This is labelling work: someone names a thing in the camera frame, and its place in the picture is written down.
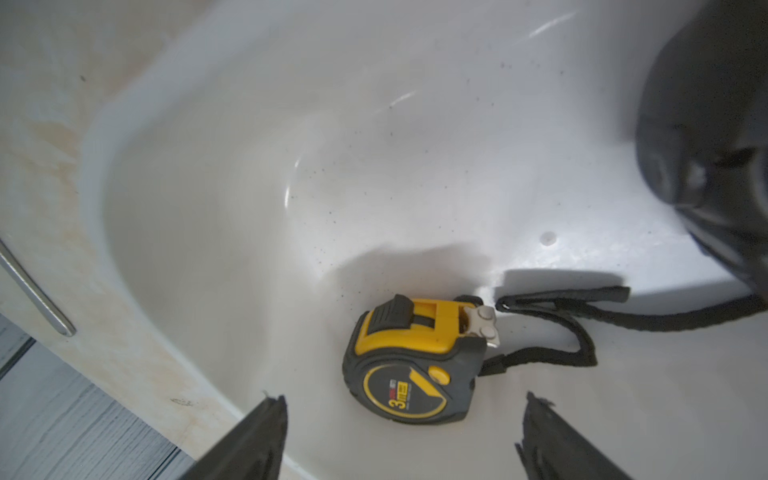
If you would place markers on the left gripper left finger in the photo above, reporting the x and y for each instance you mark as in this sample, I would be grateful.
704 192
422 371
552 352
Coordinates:
253 449

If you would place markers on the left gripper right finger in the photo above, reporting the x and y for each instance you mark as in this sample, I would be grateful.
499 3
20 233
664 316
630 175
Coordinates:
552 449

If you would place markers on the black yellow rubber tape measure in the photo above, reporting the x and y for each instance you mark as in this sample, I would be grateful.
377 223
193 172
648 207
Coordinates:
415 361

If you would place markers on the large black tape measure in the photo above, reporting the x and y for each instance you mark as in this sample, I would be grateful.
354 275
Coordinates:
701 144

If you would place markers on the white plastic storage box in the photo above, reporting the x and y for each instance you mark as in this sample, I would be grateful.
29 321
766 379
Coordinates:
288 165

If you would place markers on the left aluminium frame post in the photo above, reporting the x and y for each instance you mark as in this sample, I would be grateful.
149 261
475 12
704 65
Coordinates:
53 315

